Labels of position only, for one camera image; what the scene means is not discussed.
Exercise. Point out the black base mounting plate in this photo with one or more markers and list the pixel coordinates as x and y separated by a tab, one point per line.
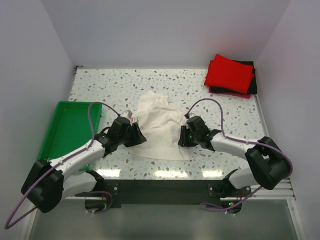
116	193

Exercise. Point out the red folded t shirt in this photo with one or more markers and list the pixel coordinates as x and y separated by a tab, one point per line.
229	74

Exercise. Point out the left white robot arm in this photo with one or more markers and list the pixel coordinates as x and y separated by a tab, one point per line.
49	182

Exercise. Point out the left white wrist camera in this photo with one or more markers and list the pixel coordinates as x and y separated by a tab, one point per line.
129	115

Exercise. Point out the white t shirt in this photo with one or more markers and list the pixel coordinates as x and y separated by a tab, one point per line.
160	123

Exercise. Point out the black folded t shirt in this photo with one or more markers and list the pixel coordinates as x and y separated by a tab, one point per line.
252	89

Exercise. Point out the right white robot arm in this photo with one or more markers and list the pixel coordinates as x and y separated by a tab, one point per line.
267	165

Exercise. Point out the green plastic tray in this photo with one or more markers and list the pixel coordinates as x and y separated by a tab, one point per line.
69	128

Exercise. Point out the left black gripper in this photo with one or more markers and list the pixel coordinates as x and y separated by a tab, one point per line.
137	137

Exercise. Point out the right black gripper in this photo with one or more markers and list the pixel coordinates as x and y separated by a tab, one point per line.
183	141

